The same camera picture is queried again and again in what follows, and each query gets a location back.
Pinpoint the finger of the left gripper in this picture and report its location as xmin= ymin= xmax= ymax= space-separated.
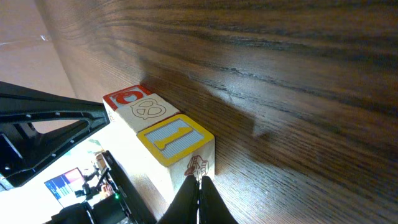
xmin=1 ymin=110 xmax=109 ymax=187
xmin=1 ymin=82 xmax=106 ymax=124

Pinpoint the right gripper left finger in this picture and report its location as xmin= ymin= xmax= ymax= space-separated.
xmin=157 ymin=175 xmax=199 ymax=224

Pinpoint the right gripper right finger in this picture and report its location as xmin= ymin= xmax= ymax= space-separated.
xmin=198 ymin=176 xmax=238 ymax=224

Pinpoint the car picture yellow block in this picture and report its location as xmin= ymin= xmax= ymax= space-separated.
xmin=137 ymin=114 xmax=215 ymax=203

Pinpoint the shell picture Q block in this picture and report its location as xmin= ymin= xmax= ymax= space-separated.
xmin=103 ymin=85 xmax=152 ymax=122

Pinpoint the letter E L block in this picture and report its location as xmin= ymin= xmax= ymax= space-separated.
xmin=116 ymin=93 xmax=180 ymax=134

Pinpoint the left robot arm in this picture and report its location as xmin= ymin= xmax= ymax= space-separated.
xmin=1 ymin=82 xmax=156 ymax=223

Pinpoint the computer monitor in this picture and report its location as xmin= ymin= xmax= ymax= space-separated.
xmin=44 ymin=167 xmax=85 ymax=208

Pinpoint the background camera tripod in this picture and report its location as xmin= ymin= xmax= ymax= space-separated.
xmin=74 ymin=167 xmax=109 ymax=200

